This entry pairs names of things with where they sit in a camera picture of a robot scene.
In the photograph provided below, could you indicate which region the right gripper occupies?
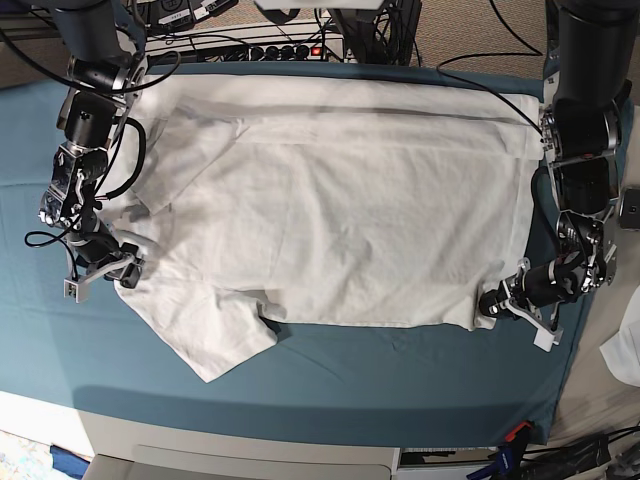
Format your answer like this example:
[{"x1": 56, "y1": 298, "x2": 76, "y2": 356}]
[{"x1": 75, "y1": 242, "x2": 144, "y2": 289}]

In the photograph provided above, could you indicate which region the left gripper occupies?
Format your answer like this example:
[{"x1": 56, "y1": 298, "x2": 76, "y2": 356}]
[{"x1": 478, "y1": 257, "x2": 563, "y2": 333}]

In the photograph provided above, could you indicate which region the white T-shirt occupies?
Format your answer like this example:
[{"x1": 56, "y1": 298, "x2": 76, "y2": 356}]
[{"x1": 100, "y1": 75, "x2": 543, "y2": 382}]

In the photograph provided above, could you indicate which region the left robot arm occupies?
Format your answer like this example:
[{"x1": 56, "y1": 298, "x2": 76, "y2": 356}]
[{"x1": 479, "y1": 1, "x2": 639, "y2": 333}]

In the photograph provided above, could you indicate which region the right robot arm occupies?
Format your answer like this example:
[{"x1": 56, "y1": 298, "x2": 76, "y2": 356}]
[{"x1": 1, "y1": 1, "x2": 150, "y2": 302}]

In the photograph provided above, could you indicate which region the teal table cloth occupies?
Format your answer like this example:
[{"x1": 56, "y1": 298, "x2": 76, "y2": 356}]
[{"x1": 0, "y1": 60, "x2": 634, "y2": 446}]

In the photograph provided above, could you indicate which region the orange black clamp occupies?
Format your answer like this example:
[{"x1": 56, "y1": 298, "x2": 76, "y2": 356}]
[{"x1": 505, "y1": 420, "x2": 534, "y2": 443}]

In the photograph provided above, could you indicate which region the white cloth at right edge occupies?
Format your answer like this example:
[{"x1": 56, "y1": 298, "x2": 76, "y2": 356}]
[{"x1": 600, "y1": 288, "x2": 640, "y2": 387}]

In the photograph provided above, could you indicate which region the blue black clamp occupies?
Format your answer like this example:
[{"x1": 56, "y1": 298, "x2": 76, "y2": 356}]
[{"x1": 466, "y1": 441, "x2": 527, "y2": 480}]

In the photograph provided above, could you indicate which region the grey device at table edge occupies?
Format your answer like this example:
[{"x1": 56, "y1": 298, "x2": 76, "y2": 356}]
[{"x1": 618, "y1": 186, "x2": 640, "y2": 232}]

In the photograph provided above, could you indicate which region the grey plastic bin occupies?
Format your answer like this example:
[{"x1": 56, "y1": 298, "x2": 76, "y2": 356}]
[{"x1": 84, "y1": 445, "x2": 392, "y2": 479}]

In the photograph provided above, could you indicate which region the blue cloth on floor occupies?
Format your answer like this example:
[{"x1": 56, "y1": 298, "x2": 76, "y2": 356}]
[{"x1": 49, "y1": 445, "x2": 90, "y2": 479}]

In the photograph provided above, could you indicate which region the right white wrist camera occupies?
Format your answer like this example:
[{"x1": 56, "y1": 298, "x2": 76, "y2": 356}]
[{"x1": 63, "y1": 276, "x2": 91, "y2": 303}]

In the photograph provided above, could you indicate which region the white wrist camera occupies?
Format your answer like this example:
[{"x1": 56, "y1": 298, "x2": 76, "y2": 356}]
[
  {"x1": 533, "y1": 327, "x2": 564, "y2": 352},
  {"x1": 63, "y1": 276, "x2": 91, "y2": 303}
]

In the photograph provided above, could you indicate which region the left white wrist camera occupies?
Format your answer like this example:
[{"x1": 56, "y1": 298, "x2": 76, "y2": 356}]
[{"x1": 533, "y1": 327, "x2": 564, "y2": 352}]

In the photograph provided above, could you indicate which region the white power strip red switch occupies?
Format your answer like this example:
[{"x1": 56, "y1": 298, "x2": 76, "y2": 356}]
[{"x1": 197, "y1": 42, "x2": 346, "y2": 65}]

